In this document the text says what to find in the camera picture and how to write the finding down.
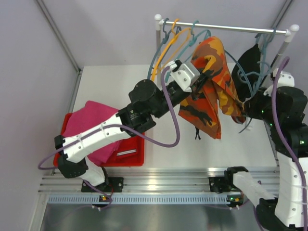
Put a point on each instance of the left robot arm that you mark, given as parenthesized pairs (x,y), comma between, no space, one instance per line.
(147,102)

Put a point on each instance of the orange plastic hanger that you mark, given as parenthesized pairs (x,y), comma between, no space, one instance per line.
(171,42)

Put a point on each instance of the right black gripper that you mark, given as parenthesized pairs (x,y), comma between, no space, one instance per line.
(251,103)

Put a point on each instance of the teal hanger of newspaper trousers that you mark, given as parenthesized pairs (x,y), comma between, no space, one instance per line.
(162,38)

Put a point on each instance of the teal hanger of black trousers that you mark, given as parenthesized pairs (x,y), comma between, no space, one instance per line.
(262,41)

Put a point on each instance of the perforated cable duct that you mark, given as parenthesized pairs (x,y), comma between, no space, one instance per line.
(147,199)

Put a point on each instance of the pink trousers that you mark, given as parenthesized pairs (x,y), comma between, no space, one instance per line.
(92,114)

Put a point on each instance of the black trousers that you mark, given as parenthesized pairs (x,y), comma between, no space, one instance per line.
(248,61)

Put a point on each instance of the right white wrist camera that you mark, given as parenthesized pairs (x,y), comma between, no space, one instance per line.
(285,79)

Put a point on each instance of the empty teal hanger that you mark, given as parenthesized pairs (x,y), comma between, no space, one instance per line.
(268,39)

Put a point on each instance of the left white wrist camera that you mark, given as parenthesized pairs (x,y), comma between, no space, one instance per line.
(184,74)

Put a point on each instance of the teal hanger of camouflage trousers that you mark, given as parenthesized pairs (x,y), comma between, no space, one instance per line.
(243,76)

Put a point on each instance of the teal hanger of pink trousers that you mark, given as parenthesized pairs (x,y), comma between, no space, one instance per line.
(193,38)

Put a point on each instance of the orange camouflage trousers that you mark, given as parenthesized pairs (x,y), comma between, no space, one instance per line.
(217,94)

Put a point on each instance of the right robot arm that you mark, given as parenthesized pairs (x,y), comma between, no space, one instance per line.
(282,110)

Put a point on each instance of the white metal clothes rack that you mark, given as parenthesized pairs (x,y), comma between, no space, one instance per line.
(231,28)

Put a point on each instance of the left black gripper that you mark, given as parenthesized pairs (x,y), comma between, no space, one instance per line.
(198,85)

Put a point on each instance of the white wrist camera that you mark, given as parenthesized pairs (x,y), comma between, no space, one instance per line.
(184,74)
(285,79)

